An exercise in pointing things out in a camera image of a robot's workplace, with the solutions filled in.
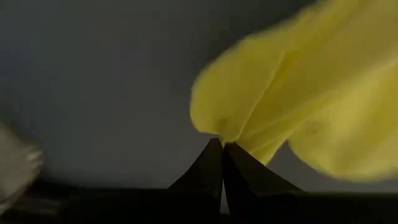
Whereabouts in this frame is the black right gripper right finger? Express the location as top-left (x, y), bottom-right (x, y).
top-left (223, 142), bottom-right (304, 215)

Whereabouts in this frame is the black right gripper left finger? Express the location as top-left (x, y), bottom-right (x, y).
top-left (167, 138), bottom-right (224, 215)

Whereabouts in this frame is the yellow t-shirt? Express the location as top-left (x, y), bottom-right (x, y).
top-left (189, 0), bottom-right (398, 183)

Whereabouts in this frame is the clear plastic bag with label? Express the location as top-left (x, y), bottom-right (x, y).
top-left (0, 124), bottom-right (44, 215)

